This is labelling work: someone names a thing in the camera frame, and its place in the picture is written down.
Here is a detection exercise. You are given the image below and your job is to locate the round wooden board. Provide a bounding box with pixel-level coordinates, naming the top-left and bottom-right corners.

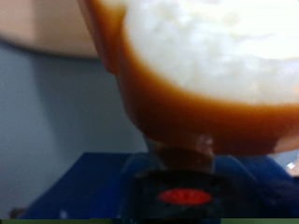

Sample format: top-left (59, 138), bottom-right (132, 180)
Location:
top-left (0, 0), bottom-right (101, 60)

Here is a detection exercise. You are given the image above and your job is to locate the white bread slice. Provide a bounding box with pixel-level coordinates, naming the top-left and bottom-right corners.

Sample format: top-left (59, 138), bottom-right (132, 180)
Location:
top-left (78, 0), bottom-right (299, 157)

